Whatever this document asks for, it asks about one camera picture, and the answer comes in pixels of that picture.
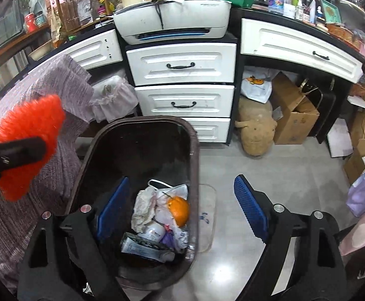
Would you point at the brown sack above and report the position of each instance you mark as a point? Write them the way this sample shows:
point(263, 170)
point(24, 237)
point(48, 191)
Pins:
point(257, 125)

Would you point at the cream bowl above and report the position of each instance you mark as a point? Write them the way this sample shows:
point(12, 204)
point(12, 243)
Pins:
point(41, 50)

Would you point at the green white carton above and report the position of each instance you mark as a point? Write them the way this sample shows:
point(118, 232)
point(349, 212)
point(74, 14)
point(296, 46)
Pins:
point(138, 245)

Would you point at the purple striped tablecloth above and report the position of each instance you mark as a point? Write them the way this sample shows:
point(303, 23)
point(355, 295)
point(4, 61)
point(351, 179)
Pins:
point(13, 225)

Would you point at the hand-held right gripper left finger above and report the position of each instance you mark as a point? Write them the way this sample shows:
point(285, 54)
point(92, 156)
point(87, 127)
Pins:
point(113, 207)

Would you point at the dark brown trash bin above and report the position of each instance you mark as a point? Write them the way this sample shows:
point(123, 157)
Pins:
point(132, 150)

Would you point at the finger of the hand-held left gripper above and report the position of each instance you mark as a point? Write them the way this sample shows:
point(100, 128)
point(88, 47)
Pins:
point(19, 150)

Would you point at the small cardboard box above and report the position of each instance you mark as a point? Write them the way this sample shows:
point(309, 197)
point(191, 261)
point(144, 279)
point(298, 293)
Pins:
point(358, 160)

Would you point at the white board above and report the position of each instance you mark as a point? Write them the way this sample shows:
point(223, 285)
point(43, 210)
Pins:
point(339, 138)

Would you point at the red canister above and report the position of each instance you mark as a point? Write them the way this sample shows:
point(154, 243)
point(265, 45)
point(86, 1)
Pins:
point(30, 22)

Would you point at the teal framed picture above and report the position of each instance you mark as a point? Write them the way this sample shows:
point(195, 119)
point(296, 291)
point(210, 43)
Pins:
point(331, 12)

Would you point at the glass jar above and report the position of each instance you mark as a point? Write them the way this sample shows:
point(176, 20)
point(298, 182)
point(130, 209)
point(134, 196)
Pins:
point(40, 18)

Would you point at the white bag orange print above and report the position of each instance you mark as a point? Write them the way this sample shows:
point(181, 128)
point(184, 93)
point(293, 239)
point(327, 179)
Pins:
point(256, 87)

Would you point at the sheer white frilled cloth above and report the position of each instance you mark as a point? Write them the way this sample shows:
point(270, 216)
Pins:
point(116, 98)

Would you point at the orange bristle brush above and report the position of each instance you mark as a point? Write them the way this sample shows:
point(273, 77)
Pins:
point(35, 116)

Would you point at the white printer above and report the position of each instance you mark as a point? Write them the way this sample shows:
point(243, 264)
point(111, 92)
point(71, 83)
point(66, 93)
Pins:
point(185, 15)

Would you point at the pink floral cloth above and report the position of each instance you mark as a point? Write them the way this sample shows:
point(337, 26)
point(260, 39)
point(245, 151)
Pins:
point(361, 244)

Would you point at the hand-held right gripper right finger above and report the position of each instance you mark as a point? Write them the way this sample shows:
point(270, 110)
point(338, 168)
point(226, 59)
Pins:
point(251, 207)

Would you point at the large cardboard box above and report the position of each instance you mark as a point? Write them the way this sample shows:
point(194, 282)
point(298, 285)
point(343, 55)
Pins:
point(292, 116)

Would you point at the ornate wooden box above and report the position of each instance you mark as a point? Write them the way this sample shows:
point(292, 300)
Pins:
point(342, 34)

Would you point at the group of cosmetic bottles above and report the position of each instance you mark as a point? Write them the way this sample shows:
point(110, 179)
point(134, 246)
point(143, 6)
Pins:
point(303, 4)

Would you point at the printed kraft paper bag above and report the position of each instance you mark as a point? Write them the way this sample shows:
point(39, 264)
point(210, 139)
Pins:
point(56, 25)

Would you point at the black paper bag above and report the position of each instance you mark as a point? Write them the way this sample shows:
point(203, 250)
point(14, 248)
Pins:
point(323, 106)

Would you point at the white tissue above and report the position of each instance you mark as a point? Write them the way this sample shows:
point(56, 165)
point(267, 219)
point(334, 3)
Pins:
point(141, 207)

